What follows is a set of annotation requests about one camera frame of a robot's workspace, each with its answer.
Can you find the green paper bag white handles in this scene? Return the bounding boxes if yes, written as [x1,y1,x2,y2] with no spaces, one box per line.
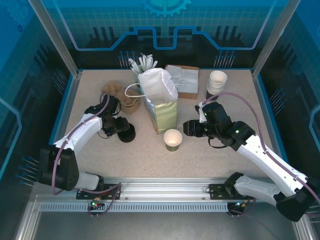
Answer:
[124,67,187,136]

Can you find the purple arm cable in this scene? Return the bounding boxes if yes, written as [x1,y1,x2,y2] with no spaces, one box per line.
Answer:
[202,92,320,220]
[51,91,123,217]

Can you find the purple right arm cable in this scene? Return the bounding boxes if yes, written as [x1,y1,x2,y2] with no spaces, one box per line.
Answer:
[202,92,320,220]

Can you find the stack of black cup lids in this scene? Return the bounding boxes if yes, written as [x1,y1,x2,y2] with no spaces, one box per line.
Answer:
[117,123,137,144]

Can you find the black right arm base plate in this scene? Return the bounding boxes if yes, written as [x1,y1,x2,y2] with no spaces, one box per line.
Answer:
[208,183,227,201]

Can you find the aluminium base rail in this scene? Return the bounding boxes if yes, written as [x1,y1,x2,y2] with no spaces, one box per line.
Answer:
[74,176,278,202]

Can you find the aluminium frame post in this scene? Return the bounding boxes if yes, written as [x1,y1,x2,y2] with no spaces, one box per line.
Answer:
[251,0,302,77]
[27,0,84,77]

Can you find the green paper coffee cup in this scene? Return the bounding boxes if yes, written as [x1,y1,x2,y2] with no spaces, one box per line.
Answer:
[163,128,183,152]

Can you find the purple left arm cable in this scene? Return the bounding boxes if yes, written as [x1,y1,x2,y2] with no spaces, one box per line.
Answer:
[51,91,123,217]

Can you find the white paper napkins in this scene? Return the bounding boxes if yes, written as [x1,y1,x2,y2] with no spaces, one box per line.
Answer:
[166,65,200,94]

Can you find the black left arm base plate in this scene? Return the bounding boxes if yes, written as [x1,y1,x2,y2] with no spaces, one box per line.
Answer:
[76,183,123,201]

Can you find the slotted grey cable duct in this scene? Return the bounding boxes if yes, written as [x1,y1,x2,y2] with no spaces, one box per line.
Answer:
[39,202,231,213]

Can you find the stack of white paper cups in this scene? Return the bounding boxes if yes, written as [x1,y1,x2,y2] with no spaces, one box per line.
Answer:
[205,70,229,101]

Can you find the brown cardboard napkin box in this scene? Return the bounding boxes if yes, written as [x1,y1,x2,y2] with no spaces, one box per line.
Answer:
[164,64,200,100]

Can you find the stack of brown pulp carriers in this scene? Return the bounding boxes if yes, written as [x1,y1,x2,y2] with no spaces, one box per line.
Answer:
[101,80,141,115]

